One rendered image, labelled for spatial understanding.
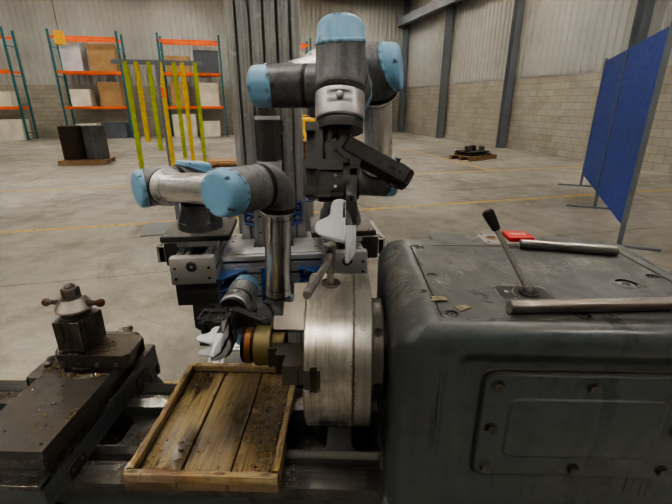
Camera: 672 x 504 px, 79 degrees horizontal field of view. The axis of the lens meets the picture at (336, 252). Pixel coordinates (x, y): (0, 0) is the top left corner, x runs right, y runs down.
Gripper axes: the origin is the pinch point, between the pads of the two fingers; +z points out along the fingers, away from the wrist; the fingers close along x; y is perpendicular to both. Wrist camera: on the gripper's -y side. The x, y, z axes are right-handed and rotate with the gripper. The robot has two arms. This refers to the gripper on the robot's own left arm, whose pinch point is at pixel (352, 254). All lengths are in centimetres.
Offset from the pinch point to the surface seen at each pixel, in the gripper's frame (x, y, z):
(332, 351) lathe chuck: -10.1, 3.1, 17.2
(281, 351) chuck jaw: -18.0, 13.4, 19.3
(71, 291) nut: -29, 63, 9
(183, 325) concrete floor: -241, 123, 56
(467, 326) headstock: -0.8, -17.8, 10.7
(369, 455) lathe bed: -26, -5, 43
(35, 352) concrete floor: -206, 209, 70
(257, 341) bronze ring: -21.8, 19.0, 18.3
